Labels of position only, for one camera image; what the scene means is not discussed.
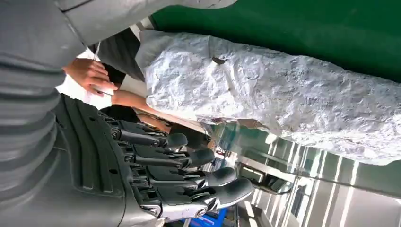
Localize blue plastic crate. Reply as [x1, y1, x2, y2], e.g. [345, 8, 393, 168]
[181, 208, 228, 227]

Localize white phone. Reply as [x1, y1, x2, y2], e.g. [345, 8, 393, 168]
[92, 84, 115, 96]

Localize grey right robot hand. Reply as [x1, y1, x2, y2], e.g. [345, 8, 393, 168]
[0, 0, 254, 227]

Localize person's hand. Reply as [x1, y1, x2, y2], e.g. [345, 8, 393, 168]
[63, 57, 119, 95]

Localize person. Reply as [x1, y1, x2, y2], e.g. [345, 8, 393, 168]
[89, 27, 145, 124]

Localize green conveyor belt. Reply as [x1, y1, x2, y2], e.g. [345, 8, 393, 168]
[151, 0, 401, 84]

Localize aluminium conveyor frame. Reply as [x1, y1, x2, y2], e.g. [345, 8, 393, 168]
[200, 121, 401, 227]

